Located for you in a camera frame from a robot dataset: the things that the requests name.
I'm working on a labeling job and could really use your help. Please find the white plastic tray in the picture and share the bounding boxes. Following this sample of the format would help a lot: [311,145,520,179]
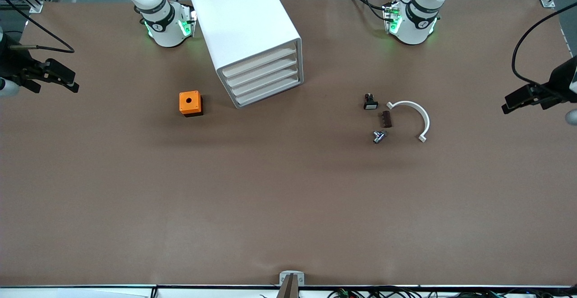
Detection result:
[233,77,302,107]

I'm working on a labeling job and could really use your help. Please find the white curved plastic clamp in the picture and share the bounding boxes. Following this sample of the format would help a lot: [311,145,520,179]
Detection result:
[386,100,431,143]

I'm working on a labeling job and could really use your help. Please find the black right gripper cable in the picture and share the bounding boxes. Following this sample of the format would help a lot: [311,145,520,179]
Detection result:
[0,0,75,54]

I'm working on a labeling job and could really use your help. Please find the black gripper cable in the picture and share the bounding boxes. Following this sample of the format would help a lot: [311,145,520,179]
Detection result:
[512,1,577,93]
[0,0,75,54]

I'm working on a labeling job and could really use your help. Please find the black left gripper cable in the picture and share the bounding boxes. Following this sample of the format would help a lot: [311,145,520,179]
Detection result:
[512,1,577,93]

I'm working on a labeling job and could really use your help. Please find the orange button enclosure box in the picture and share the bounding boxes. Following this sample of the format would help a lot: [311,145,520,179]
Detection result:
[179,91,204,117]

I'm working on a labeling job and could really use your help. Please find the black left arm base cable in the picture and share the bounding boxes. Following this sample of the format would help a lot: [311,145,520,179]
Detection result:
[347,0,389,22]

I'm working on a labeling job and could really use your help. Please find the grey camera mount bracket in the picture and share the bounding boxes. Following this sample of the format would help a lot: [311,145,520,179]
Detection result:
[278,270,305,298]

